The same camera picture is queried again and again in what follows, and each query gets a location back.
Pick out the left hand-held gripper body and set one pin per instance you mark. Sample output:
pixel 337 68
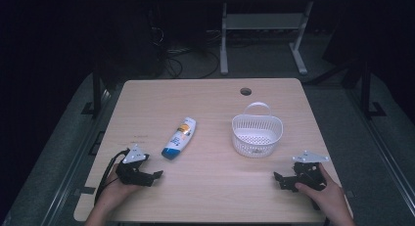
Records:
pixel 132 175

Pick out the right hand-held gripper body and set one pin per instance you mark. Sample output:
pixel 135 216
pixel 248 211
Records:
pixel 308 173

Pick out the white bottle with blue cap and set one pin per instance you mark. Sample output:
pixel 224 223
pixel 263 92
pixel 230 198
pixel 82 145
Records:
pixel 179 138

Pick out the person's left hand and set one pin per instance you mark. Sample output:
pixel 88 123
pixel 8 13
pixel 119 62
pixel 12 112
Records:
pixel 115 193

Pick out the person's right hand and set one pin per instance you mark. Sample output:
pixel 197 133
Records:
pixel 326 196

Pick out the black metal stand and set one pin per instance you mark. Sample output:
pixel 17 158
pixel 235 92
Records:
pixel 96 89
pixel 366 89

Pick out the grey metal rail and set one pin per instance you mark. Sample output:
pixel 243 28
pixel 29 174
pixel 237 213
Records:
pixel 70 177
pixel 388 167

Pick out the grey metal desk frame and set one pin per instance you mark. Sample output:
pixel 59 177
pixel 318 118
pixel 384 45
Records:
pixel 261 21

